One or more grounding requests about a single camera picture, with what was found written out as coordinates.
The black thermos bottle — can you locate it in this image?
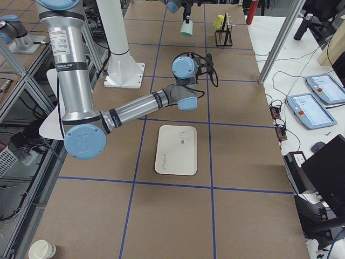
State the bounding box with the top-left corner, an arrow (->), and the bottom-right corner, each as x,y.
293,13 -> 314,40

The cream rabbit print tray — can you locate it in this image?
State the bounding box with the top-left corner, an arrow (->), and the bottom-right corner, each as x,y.
155,125 -> 197,176

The pale green plastic cup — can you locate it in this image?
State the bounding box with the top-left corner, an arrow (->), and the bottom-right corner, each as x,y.
180,20 -> 194,37

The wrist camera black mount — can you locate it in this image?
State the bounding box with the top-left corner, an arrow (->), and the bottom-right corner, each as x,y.
194,53 -> 215,78

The far blue teach pendant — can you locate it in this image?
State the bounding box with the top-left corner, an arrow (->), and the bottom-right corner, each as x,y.
306,73 -> 345,105

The white paper cup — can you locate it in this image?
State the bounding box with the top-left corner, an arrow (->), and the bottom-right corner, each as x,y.
28,240 -> 56,259

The near blue teach pendant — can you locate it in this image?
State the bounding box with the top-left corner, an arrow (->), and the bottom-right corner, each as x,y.
287,93 -> 337,130

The red cylinder bottle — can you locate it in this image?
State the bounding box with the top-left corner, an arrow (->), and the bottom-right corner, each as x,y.
246,0 -> 259,25

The aluminium frame post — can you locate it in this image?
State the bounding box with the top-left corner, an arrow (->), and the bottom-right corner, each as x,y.
258,0 -> 305,85

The black wire cup rack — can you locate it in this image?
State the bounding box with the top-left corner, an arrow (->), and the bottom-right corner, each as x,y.
215,11 -> 233,47

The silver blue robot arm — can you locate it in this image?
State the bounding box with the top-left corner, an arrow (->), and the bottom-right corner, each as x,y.
159,0 -> 194,24
37,1 -> 200,159

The black laptop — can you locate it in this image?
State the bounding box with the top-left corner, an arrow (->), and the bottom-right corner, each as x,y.
301,134 -> 344,216

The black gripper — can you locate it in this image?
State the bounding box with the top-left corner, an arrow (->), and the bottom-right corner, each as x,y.
183,0 -> 192,23

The black computer mouse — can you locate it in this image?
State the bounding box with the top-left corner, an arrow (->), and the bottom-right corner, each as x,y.
310,141 -> 326,153

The black power adapter box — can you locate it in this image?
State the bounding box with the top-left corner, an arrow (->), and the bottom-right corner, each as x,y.
284,151 -> 309,193

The yellow plastic cup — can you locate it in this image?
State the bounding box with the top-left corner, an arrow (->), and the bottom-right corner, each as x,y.
213,15 -> 224,29

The blue teach pendant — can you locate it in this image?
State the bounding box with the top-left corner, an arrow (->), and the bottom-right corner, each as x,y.
287,93 -> 337,130
306,73 -> 345,105

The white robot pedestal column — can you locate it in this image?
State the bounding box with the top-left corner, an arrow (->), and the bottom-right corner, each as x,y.
96,1 -> 145,88

